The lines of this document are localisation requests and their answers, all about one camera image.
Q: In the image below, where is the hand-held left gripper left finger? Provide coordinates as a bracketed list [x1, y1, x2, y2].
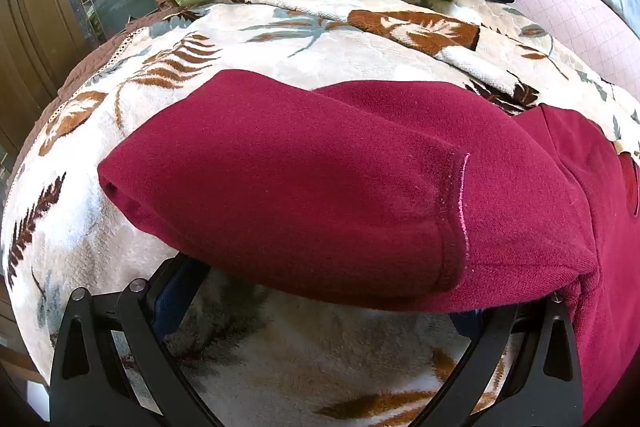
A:
[50, 253, 212, 427]

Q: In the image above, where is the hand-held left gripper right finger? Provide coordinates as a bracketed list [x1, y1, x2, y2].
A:
[412, 293, 586, 427]

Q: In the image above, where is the dark red fleece garment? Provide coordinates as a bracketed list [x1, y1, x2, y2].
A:
[97, 69, 640, 427]

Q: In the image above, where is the brown quilted bedspread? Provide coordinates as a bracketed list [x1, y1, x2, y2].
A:
[10, 0, 201, 188]

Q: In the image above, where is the leaf printed fleece blanket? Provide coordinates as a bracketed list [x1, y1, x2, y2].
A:
[0, 0, 640, 427]

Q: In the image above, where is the pink quilted bed sheet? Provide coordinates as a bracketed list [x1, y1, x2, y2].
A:
[495, 0, 640, 102]

